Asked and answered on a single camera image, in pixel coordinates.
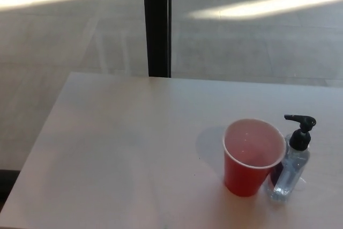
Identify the clear soap bottle black pump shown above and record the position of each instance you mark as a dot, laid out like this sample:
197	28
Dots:
286	171

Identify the black window frame post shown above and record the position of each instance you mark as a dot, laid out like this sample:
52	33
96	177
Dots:
157	25

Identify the red plastic cup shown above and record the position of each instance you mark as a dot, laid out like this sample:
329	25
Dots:
241	176

